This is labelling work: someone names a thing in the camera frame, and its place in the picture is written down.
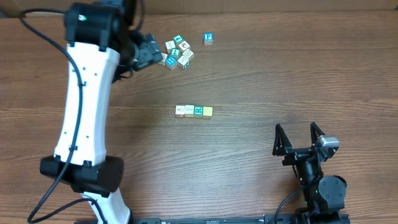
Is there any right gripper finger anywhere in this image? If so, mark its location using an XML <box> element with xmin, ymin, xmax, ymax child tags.
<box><xmin>310</xmin><ymin>122</ymin><xmax>325</xmax><ymax>146</ymax></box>
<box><xmin>272</xmin><ymin>124</ymin><xmax>292</xmax><ymax>156</ymax></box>

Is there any white block red side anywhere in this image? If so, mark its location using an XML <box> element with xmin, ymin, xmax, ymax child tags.
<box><xmin>175</xmin><ymin>105</ymin><xmax>185</xmax><ymax>118</ymax></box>

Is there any yellow top block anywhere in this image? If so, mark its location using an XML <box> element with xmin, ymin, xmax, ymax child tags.
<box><xmin>185</xmin><ymin>105</ymin><xmax>195</xmax><ymax>118</ymax></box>

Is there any yellow block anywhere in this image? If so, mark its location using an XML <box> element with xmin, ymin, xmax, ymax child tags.
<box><xmin>185</xmin><ymin>105</ymin><xmax>195</xmax><ymax>118</ymax></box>
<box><xmin>203</xmin><ymin>106</ymin><xmax>213</xmax><ymax>119</ymax></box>

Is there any green R letter block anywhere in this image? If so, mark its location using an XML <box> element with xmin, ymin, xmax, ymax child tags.
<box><xmin>193</xmin><ymin>106</ymin><xmax>203</xmax><ymax>118</ymax></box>

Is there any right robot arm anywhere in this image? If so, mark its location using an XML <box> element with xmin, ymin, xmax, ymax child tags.
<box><xmin>272</xmin><ymin>122</ymin><xmax>350</xmax><ymax>224</ymax></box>

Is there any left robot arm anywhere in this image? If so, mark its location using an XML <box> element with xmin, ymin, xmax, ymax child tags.
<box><xmin>40</xmin><ymin>1</ymin><xmax>162</xmax><ymax>223</ymax></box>

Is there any white tool picture block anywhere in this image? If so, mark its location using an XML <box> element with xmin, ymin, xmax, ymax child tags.
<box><xmin>158</xmin><ymin>53</ymin><xmax>168</xmax><ymax>65</ymax></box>

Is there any white plain picture block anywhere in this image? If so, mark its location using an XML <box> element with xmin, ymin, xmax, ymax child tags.
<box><xmin>165</xmin><ymin>40</ymin><xmax>175</xmax><ymax>54</ymax></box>

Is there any blue top block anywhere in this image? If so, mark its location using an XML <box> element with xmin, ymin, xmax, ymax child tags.
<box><xmin>165</xmin><ymin>56</ymin><xmax>178</xmax><ymax>70</ymax></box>

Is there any green J letter block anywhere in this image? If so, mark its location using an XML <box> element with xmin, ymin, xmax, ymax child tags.
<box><xmin>170</xmin><ymin>48</ymin><xmax>181</xmax><ymax>60</ymax></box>

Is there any green top picture block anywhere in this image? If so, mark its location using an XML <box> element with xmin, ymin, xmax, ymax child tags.
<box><xmin>173</xmin><ymin>34</ymin><xmax>184</xmax><ymax>45</ymax></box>

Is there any white red picture block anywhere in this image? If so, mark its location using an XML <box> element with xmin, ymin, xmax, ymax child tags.
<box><xmin>178</xmin><ymin>40</ymin><xmax>190</xmax><ymax>52</ymax></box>

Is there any white block dark side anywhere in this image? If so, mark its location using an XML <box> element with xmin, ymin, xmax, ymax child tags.
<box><xmin>177</xmin><ymin>55</ymin><xmax>190</xmax><ymax>69</ymax></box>

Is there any white grid picture block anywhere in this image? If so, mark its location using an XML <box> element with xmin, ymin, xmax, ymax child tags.
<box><xmin>182</xmin><ymin>49</ymin><xmax>194</xmax><ymax>61</ymax></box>

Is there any cardboard back panel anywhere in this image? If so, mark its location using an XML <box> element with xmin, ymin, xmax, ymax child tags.
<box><xmin>1</xmin><ymin>0</ymin><xmax>397</xmax><ymax>17</ymax></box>

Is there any blue P letter block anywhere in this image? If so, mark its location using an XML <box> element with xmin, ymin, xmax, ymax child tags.
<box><xmin>203</xmin><ymin>32</ymin><xmax>213</xmax><ymax>45</ymax></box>

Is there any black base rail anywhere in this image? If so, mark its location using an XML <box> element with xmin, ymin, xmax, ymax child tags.
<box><xmin>74</xmin><ymin>213</ymin><xmax>351</xmax><ymax>224</ymax></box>

